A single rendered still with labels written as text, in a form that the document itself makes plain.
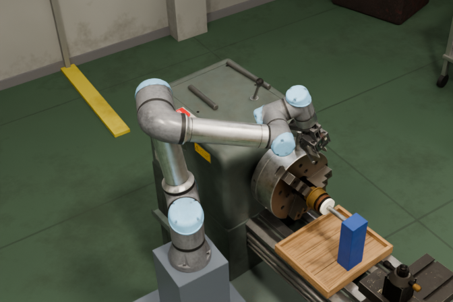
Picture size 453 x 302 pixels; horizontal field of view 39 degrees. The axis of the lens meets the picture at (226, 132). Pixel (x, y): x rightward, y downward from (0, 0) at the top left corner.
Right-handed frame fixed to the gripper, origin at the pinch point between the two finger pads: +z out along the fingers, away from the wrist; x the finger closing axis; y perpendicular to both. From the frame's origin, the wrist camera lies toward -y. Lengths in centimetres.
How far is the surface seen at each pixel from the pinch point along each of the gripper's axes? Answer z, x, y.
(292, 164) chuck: 9.7, -5.6, -9.3
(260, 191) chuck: 17.7, -20.2, -15.7
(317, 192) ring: 20.7, -5.2, 0.7
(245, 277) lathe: 69, -43, -22
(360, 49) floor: 209, 177, -184
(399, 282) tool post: 16, -15, 50
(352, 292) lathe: 42, -22, 30
